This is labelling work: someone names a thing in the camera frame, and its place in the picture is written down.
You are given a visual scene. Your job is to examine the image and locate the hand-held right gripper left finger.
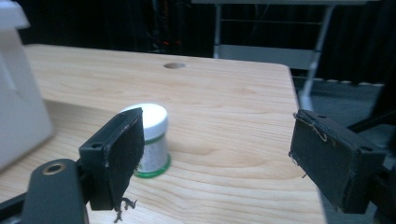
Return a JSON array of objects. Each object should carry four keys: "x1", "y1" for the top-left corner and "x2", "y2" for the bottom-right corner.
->
[{"x1": 78, "y1": 106, "x2": 146, "y2": 211}]

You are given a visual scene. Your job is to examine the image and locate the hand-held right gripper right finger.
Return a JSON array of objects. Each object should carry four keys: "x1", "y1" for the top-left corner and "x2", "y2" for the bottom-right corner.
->
[{"x1": 289, "y1": 108, "x2": 387, "y2": 215}]

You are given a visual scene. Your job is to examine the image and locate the white jar with green base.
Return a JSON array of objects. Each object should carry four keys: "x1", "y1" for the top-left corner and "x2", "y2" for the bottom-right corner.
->
[{"x1": 120, "y1": 103, "x2": 172, "y2": 179}]

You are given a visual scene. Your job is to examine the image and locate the white plastic storage box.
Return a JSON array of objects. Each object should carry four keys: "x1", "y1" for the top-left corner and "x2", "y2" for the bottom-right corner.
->
[{"x1": 0, "y1": 0, "x2": 54, "y2": 173}]

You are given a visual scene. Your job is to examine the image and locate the black metal stand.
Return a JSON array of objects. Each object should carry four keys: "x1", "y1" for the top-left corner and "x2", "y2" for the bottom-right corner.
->
[{"x1": 346, "y1": 0, "x2": 396, "y2": 147}]

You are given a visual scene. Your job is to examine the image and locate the round desk grommet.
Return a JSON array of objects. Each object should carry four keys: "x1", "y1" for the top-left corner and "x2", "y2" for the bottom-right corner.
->
[{"x1": 163, "y1": 62, "x2": 187, "y2": 70}]

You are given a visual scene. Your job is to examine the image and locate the dark rack with red light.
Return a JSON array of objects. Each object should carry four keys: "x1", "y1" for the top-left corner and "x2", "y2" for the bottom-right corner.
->
[{"x1": 150, "y1": 0, "x2": 183, "y2": 54}]

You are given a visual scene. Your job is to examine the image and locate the white metal desk frame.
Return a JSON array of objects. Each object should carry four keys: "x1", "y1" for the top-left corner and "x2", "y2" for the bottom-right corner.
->
[{"x1": 191, "y1": 0, "x2": 385, "y2": 110}]

